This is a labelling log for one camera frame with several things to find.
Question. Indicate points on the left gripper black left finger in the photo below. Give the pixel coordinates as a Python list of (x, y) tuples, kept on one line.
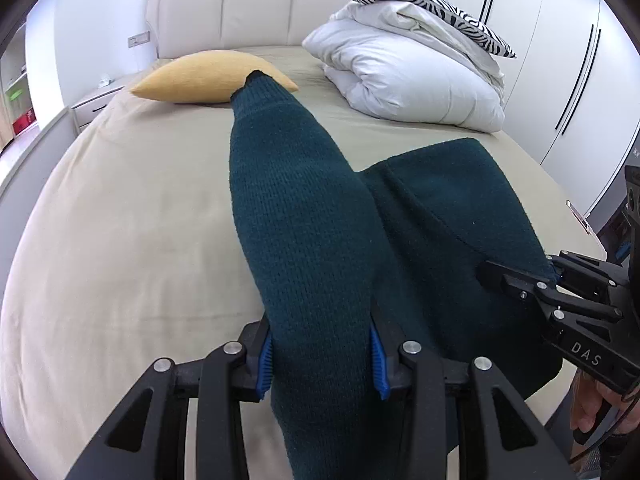
[(253, 379)]

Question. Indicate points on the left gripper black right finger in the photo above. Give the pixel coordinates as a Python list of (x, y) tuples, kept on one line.
[(390, 373)]

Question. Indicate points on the dark teal knit sweater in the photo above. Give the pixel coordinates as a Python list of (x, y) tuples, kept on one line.
[(326, 244)]

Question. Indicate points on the person's right hand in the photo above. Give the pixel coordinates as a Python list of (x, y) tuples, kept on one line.
[(588, 397)]

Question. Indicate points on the smartphone on bed edge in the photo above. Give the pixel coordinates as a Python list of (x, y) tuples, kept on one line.
[(578, 216)]

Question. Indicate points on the beige bed sheet mattress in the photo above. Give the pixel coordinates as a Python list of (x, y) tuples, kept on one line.
[(130, 252)]

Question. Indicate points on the mustard yellow pillow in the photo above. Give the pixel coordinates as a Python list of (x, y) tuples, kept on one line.
[(208, 77)]

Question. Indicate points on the white bedside table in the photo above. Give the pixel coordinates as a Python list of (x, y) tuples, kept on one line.
[(92, 104)]

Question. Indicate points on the white folded duvet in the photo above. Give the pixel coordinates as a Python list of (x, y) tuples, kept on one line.
[(396, 61)]

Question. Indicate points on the red box on shelf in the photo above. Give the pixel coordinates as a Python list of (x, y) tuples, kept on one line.
[(24, 121)]

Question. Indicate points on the cream padded headboard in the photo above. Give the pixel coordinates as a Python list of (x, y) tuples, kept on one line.
[(181, 27)]

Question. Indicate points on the white wardrobe with black handles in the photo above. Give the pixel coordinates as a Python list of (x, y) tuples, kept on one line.
[(572, 90)]

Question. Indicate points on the white wall shelf unit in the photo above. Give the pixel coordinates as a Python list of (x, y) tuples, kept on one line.
[(15, 94)]

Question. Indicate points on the wall socket panel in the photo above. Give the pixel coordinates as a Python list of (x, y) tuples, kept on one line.
[(139, 39)]

